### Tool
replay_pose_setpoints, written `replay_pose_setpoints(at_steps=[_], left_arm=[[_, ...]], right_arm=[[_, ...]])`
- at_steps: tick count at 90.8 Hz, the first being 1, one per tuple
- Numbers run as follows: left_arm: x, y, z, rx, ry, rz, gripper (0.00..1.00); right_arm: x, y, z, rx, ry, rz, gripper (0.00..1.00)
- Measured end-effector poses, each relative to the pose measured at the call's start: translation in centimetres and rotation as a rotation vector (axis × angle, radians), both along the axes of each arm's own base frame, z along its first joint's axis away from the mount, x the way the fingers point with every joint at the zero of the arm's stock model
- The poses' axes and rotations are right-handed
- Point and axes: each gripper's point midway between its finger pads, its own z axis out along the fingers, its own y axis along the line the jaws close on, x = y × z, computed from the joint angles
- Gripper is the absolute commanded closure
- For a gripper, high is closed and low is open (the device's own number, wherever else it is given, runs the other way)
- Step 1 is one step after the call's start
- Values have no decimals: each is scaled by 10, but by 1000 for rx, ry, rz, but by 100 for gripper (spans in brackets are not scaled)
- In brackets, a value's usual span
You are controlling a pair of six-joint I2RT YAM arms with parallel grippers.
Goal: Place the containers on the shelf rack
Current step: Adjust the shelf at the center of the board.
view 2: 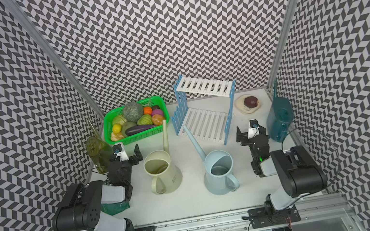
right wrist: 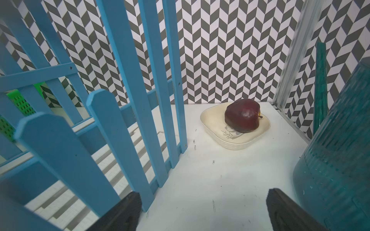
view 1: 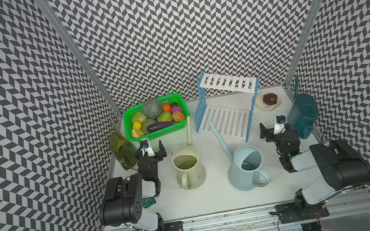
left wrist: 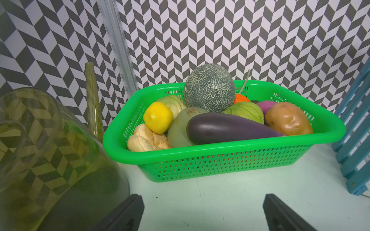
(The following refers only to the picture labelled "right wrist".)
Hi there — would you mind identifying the cream square plate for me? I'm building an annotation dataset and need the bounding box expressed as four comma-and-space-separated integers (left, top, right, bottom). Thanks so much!
200, 102, 271, 151

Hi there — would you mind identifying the teal watering can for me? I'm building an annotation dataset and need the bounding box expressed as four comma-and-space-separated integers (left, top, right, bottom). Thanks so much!
293, 42, 370, 231

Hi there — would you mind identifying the green plastic basket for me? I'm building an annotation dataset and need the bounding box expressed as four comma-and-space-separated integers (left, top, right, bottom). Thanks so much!
1, 90, 36, 142

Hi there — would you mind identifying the blue and white wooden shelf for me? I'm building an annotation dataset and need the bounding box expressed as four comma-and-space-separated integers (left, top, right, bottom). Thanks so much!
0, 0, 188, 231

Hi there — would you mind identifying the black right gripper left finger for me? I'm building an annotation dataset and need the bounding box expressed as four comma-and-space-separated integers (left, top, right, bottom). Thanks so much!
87, 192, 142, 231

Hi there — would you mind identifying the dark red apple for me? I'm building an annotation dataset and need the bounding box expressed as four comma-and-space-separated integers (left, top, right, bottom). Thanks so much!
225, 99, 261, 133

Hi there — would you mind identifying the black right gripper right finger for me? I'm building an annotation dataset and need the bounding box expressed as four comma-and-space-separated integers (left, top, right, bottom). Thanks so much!
266, 188, 327, 231

